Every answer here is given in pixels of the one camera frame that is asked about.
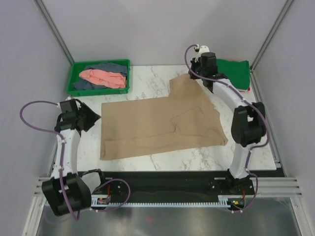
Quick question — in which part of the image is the beige t shirt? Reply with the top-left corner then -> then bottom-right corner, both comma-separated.
100,74 -> 228,160

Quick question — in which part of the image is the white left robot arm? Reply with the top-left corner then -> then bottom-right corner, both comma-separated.
42,99 -> 108,220

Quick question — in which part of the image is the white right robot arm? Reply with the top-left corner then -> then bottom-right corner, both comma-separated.
77,52 -> 267,194

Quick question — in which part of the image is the blue grey t shirt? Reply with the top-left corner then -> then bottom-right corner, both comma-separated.
72,62 -> 127,90

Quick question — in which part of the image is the folded green t shirt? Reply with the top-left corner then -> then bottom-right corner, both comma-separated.
217,59 -> 250,90

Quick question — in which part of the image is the green plastic bin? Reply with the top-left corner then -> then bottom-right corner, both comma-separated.
67,59 -> 130,96

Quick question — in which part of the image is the salmon pink t shirt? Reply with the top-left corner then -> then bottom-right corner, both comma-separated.
79,69 -> 126,89

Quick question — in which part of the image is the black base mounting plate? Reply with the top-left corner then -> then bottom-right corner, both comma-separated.
93,169 -> 256,204

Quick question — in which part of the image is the right aluminium frame post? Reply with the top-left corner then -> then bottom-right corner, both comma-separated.
250,0 -> 295,73

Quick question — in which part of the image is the aluminium frame post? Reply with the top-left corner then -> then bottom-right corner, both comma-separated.
250,0 -> 295,73
33,0 -> 74,65

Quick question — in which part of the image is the left aluminium frame post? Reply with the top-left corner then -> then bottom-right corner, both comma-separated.
33,0 -> 74,65

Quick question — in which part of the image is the white slotted cable duct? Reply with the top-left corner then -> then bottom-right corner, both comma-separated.
91,195 -> 244,209

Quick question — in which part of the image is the aluminium front frame rail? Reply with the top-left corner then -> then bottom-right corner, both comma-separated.
34,176 -> 303,196

